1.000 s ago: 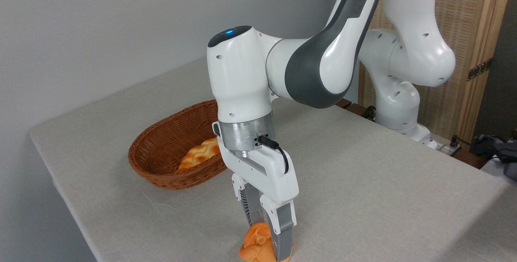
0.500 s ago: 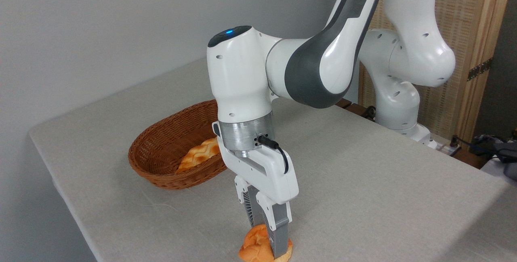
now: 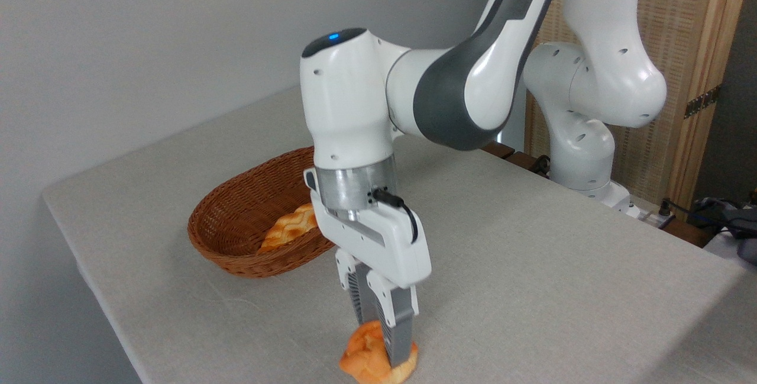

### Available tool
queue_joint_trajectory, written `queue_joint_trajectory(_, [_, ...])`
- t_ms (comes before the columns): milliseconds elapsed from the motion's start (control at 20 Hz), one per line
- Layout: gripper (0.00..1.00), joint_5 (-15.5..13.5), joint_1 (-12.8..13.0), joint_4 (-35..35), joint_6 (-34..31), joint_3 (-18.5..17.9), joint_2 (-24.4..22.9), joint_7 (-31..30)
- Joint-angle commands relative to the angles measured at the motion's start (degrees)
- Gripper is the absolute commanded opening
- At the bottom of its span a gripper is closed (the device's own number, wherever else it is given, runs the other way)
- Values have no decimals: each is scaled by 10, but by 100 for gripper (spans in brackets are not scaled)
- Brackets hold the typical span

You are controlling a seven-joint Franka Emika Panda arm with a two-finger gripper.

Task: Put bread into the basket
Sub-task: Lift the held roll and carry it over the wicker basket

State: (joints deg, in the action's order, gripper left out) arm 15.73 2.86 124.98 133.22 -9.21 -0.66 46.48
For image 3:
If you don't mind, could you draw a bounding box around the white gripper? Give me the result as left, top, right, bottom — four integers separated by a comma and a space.
304, 168, 433, 369

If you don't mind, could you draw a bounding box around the round knotted bread roll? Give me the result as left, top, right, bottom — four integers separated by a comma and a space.
339, 321, 419, 384

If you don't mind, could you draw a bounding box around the long braided bread loaf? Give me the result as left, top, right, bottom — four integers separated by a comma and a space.
258, 203, 321, 254

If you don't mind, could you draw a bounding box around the brown wicker oval basket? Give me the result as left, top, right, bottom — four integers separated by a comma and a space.
187, 146, 338, 279

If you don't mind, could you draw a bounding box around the grey tablecloth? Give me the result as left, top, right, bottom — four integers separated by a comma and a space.
43, 88, 757, 384

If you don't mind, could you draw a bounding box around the dark fabric bag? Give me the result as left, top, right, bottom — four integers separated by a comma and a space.
692, 196, 757, 265

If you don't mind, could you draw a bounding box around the metal door hinge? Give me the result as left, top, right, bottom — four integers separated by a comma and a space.
684, 85, 722, 120

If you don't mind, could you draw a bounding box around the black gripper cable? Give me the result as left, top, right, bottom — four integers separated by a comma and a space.
371, 188, 419, 244

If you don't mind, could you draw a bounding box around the black plug with cable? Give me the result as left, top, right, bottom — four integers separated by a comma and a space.
658, 198, 710, 230

